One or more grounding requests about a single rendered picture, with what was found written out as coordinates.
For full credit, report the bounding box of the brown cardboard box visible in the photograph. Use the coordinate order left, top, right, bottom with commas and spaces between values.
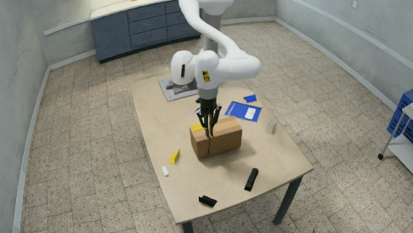
190, 116, 242, 159

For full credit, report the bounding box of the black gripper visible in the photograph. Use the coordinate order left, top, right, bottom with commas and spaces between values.
195, 97, 222, 137

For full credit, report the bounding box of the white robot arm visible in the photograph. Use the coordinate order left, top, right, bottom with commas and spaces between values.
166, 0, 261, 99

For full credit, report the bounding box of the blue notebook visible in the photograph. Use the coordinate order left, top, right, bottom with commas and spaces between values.
224, 101, 262, 123

